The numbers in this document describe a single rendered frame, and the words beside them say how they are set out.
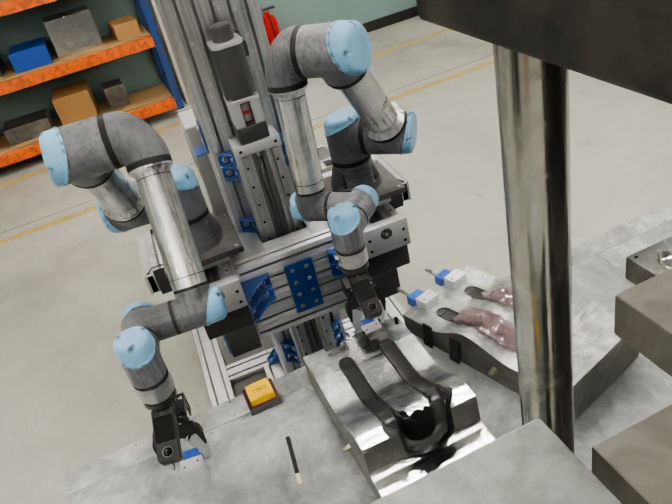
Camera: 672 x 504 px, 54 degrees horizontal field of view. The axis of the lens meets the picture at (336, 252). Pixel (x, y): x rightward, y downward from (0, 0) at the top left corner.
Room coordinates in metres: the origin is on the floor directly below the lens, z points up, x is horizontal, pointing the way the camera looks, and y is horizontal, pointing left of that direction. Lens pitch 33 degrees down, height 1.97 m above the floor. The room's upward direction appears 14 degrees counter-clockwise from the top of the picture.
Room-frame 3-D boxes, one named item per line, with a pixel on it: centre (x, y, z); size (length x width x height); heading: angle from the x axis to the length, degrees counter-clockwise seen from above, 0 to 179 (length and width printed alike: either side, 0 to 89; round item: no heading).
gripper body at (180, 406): (1.05, 0.43, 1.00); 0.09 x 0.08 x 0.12; 7
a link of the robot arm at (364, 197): (1.45, -0.07, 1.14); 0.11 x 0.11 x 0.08; 61
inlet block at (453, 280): (1.46, -0.27, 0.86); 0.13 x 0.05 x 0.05; 32
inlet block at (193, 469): (1.07, 0.43, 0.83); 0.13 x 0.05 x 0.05; 7
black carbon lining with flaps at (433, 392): (1.05, -0.05, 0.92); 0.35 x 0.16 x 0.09; 15
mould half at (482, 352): (1.20, -0.37, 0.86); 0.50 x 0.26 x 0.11; 32
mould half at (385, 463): (1.03, -0.05, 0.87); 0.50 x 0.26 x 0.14; 15
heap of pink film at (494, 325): (1.20, -0.36, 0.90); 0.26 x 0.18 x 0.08; 32
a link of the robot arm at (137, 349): (1.04, 0.43, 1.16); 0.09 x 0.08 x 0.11; 8
